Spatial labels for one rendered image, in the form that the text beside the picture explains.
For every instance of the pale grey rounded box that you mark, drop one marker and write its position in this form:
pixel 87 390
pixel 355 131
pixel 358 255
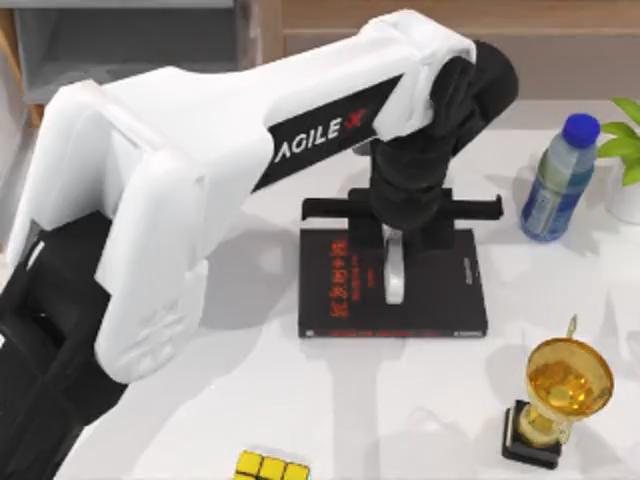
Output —
pixel 395 270

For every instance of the black book with red lettering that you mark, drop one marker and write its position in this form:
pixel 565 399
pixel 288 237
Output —
pixel 345 295

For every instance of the clear bottle with blue cap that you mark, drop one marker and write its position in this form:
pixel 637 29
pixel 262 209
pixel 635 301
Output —
pixel 557 180

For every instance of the green plant in white pot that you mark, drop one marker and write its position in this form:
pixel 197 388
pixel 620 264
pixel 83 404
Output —
pixel 627 190

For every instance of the wooden cupboard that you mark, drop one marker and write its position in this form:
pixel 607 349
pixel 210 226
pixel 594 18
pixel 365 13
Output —
pixel 550 50

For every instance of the gold trophy with black base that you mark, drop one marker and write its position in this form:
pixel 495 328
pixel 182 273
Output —
pixel 567 385

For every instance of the yellow puzzle cube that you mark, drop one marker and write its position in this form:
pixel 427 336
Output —
pixel 272 467

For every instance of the grey cabinet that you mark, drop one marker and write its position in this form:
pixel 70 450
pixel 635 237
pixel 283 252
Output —
pixel 125 45

